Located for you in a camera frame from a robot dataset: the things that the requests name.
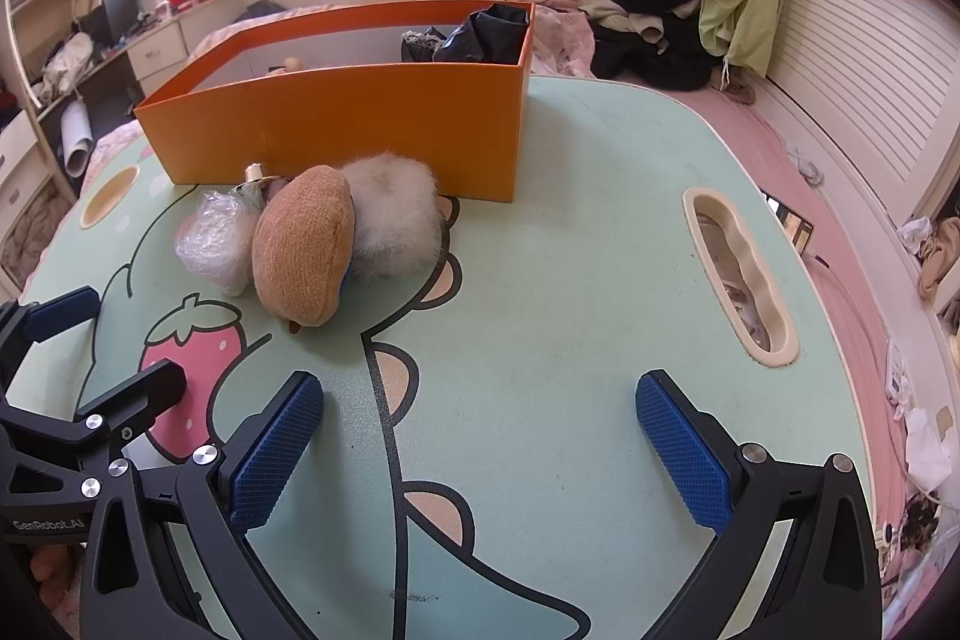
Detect smartphone on bed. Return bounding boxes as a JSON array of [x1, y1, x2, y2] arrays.
[[761, 191, 814, 257]]

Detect white drawer cabinet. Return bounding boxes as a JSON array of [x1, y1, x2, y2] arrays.
[[125, 0, 245, 96]]

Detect black lace-trimmed cloth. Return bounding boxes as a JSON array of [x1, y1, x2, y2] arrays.
[[400, 3, 530, 65]]

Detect white fluffy pompom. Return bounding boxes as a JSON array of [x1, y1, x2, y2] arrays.
[[342, 152, 443, 280]]

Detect clear plastic wrap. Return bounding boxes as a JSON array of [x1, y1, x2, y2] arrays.
[[174, 187, 263, 298]]

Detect white slatted wardrobe door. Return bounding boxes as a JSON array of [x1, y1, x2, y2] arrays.
[[768, 0, 958, 224]]

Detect black clothes pile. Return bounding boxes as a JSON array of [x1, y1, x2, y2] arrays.
[[579, 0, 719, 91]]

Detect tan plush toy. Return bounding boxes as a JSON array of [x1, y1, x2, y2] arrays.
[[252, 166, 355, 333]]

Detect orange cardboard box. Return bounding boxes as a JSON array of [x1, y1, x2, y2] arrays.
[[135, 0, 534, 202]]

